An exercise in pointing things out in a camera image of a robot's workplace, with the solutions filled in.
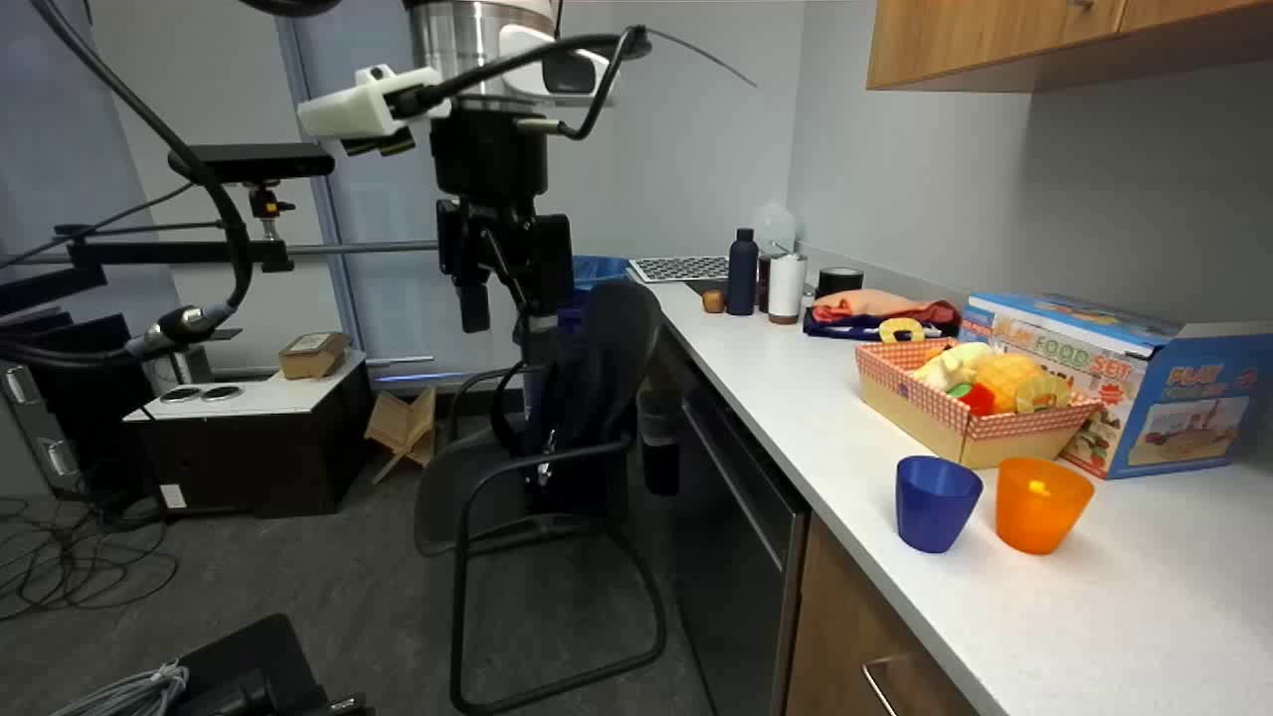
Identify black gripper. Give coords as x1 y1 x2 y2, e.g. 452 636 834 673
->
429 113 578 351

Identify wooden drawer with metal handle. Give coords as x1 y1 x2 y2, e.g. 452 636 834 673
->
782 512 987 716

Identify stainless steel dishwasher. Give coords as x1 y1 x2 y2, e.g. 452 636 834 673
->
668 333 811 716

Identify blue bin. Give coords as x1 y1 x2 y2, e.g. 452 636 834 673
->
567 252 637 301

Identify black office chair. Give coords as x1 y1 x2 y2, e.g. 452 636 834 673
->
408 276 682 716

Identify grey dish rack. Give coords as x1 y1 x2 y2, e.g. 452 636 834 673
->
627 252 736 292

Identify small cardboard box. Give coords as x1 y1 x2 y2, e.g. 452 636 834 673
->
275 329 351 385

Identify dark blue bottle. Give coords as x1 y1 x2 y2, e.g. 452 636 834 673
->
724 229 765 317

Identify white paper roll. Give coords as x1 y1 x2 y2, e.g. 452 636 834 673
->
765 252 806 328

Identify clear plastic bag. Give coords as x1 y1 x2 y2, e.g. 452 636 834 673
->
750 197 806 262

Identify black low cabinet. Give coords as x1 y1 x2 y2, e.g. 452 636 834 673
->
118 351 377 523

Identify black sunglasses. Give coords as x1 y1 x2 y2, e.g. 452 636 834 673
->
153 384 248 406

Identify black round container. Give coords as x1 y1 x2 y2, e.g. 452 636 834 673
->
811 266 865 301

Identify blue cloth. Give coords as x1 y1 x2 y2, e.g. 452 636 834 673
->
802 316 960 345

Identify peach orange cloth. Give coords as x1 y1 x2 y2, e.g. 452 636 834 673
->
806 287 917 324

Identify wicker basket with items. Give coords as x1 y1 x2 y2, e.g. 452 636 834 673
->
850 339 1105 475

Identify white yellow toy food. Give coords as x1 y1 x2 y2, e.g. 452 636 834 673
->
911 339 999 394

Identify black case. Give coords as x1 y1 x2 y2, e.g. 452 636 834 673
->
76 608 374 716

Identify black computer equipment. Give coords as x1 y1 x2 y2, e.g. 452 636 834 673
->
0 311 151 512

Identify blue plastic cup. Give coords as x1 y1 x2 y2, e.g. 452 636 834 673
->
889 454 987 557

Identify yellow toy corn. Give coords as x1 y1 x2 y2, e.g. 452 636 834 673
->
987 351 1074 419

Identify orange plastic cup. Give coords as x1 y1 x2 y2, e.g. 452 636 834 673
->
991 454 1098 561

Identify blue toy food box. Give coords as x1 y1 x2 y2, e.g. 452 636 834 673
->
962 292 1273 484

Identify thin black wrist camera cable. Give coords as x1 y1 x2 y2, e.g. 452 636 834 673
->
381 20 765 146

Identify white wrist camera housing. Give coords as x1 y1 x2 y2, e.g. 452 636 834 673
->
294 60 448 152

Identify thick black robot hose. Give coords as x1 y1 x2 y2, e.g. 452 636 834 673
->
0 0 262 373

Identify black stereo camera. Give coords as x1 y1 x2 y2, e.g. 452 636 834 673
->
167 138 339 191

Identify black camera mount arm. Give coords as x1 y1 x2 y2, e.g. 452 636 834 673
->
0 178 448 316

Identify yellow toy ring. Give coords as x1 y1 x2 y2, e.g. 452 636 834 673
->
876 316 930 351

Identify tangle of floor cables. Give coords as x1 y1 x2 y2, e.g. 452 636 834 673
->
0 492 184 628

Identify grey braided cable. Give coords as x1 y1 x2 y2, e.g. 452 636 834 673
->
50 661 193 716

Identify wooden wall cabinet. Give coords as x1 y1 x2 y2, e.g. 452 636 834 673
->
863 0 1273 97

